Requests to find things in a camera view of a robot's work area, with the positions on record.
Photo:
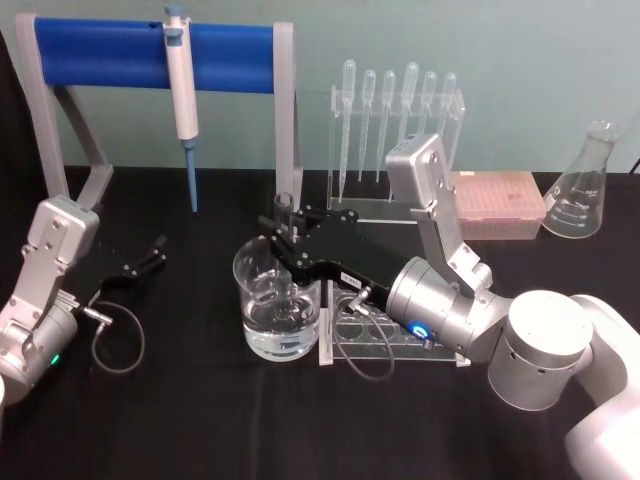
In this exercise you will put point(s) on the clear acrylic dropper rack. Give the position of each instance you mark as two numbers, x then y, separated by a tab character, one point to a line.
350	200

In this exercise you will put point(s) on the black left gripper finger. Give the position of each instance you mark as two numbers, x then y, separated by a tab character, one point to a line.
154	244
150	264

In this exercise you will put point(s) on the white blue micropipette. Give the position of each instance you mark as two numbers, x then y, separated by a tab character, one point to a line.
181	90

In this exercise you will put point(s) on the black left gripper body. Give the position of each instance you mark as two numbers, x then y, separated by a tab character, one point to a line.
116	272

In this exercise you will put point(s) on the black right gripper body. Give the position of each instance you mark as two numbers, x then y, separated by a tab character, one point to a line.
345	260

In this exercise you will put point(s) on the black table cloth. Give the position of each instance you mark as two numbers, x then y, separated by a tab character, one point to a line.
200	415

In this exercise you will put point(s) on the clear plastic transfer pipette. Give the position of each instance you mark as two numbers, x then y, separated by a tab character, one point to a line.
449	100
346	125
386	110
409	100
367	115
428	105

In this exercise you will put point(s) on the glass conical flask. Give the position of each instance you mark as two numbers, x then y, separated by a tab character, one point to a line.
580	200

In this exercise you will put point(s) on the glass beaker with water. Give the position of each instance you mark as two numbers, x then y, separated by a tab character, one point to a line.
277	320

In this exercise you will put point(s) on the clear glass test tube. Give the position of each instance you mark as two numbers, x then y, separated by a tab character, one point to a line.
284	210

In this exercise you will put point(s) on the clear acrylic test tube rack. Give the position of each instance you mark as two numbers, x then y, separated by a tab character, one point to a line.
370	335

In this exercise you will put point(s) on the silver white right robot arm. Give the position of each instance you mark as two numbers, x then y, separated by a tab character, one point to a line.
540	345

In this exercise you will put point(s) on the blue grey pipette stand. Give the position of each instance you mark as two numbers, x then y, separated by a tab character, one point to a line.
115	57

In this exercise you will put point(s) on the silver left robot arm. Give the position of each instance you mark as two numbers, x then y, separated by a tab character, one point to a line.
47	260

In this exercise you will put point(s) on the pink pipette tip box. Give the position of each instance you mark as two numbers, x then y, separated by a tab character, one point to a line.
500	202

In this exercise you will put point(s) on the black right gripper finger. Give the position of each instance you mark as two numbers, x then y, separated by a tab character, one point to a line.
272	232
325	216

